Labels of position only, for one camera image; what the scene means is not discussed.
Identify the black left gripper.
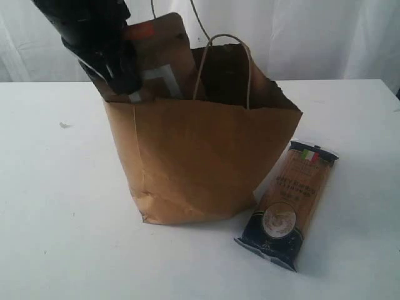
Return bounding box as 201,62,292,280
61,18,143,96

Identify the brown kraft standup pouch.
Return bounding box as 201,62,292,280
88,12,198,104

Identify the brown paper bag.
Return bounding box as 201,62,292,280
104,38,302,224

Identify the spaghetti packet dark blue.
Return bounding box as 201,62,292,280
235,139,338,271

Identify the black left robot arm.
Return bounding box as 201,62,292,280
33,0,143,95

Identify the small paper scrap on table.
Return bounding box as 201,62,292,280
59,122,71,129

